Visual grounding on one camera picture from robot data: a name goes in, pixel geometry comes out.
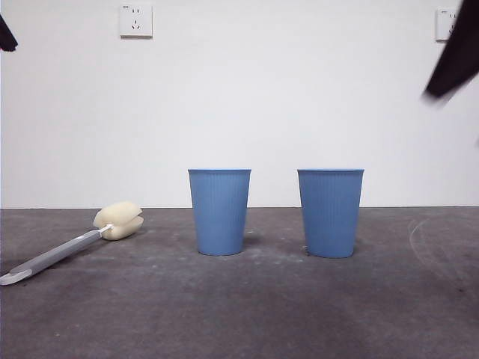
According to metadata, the blue ribbed plastic cup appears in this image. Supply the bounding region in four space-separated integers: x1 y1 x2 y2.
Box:
187 168 252 257
297 168 364 259

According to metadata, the sponge cup brush grey handle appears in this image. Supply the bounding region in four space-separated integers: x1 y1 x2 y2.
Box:
0 200 144 287

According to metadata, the white wall socket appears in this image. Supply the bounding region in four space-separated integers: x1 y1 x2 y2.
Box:
435 9 457 42
119 3 153 40

